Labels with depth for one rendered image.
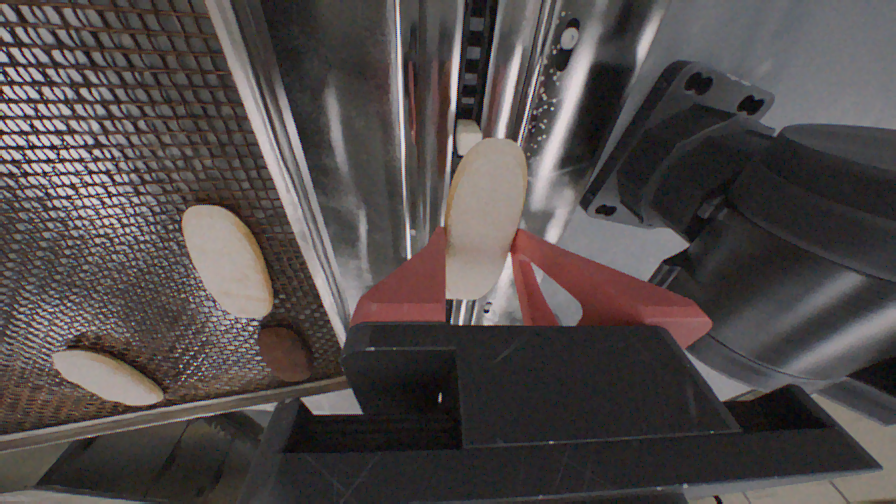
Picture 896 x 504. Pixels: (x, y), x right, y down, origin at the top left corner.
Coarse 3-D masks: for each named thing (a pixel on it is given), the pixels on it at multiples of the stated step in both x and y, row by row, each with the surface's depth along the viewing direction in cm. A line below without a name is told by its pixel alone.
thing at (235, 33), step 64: (0, 0) 8; (128, 0) 8; (0, 64) 8; (128, 64) 9; (256, 64) 10; (256, 128) 11; (192, 192) 13; (64, 256) 13; (320, 256) 16; (256, 320) 20; (320, 320) 22; (64, 384) 20; (192, 384) 24; (256, 384) 26; (320, 384) 29; (0, 448) 22
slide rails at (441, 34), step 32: (448, 0) 12; (512, 0) 12; (448, 32) 13; (512, 32) 13; (448, 64) 14; (512, 64) 14; (448, 96) 15; (512, 96) 15; (448, 128) 16; (480, 128) 16; (512, 128) 16; (448, 160) 17; (448, 192) 19
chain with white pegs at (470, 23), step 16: (480, 0) 13; (464, 16) 13; (480, 16) 13; (464, 32) 13; (480, 32) 14; (464, 48) 14; (480, 48) 14; (464, 64) 14; (480, 64) 14; (464, 80) 15; (480, 80) 15; (464, 96) 16; (464, 128) 15; (464, 144) 15; (448, 304) 30; (448, 320) 32
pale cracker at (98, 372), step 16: (64, 352) 17; (80, 352) 17; (96, 352) 18; (64, 368) 17; (80, 368) 18; (96, 368) 18; (112, 368) 19; (128, 368) 20; (80, 384) 19; (96, 384) 19; (112, 384) 20; (128, 384) 20; (144, 384) 21; (112, 400) 21; (128, 400) 21; (144, 400) 22
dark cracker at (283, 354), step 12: (264, 336) 20; (276, 336) 21; (288, 336) 21; (300, 336) 22; (264, 348) 21; (276, 348) 21; (288, 348) 22; (300, 348) 22; (276, 360) 22; (288, 360) 23; (300, 360) 23; (276, 372) 24; (288, 372) 24; (300, 372) 25
